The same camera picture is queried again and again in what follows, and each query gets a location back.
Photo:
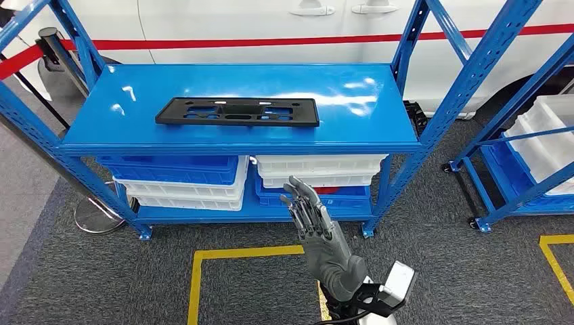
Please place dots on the black ribbed plastic piece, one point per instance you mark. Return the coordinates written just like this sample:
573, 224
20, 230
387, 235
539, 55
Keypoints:
417, 117

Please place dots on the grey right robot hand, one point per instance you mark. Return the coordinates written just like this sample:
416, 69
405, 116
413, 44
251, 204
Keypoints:
323, 246

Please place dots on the stanchion with chrome base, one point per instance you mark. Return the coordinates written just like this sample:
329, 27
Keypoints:
96, 220

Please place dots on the blue metal shelf rack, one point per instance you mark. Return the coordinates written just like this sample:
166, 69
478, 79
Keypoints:
493, 211
269, 80

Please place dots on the red barrier belt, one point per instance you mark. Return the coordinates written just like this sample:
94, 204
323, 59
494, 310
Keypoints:
18, 63

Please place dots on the white car with red stripe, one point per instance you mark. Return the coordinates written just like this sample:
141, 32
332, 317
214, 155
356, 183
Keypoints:
224, 27

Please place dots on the black plastic frame part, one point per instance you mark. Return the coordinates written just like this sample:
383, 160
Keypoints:
305, 112

